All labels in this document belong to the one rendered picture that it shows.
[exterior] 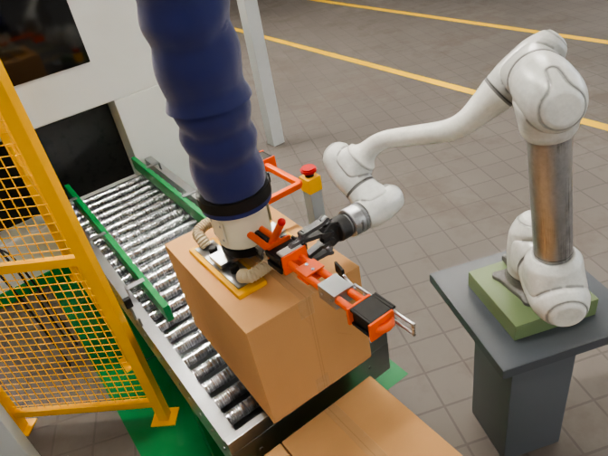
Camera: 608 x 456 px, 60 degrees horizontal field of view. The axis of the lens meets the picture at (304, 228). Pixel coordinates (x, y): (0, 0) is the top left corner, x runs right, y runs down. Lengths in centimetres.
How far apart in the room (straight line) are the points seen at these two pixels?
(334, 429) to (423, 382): 88
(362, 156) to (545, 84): 57
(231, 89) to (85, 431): 202
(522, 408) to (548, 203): 99
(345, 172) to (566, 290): 69
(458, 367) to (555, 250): 129
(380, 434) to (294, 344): 45
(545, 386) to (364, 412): 69
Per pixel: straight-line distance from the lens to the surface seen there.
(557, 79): 127
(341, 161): 160
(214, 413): 195
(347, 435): 186
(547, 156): 138
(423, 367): 272
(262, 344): 152
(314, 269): 138
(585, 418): 265
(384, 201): 158
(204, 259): 175
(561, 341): 186
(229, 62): 138
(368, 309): 123
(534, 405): 225
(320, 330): 163
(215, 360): 217
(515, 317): 182
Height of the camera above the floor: 209
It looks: 34 degrees down
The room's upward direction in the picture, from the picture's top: 11 degrees counter-clockwise
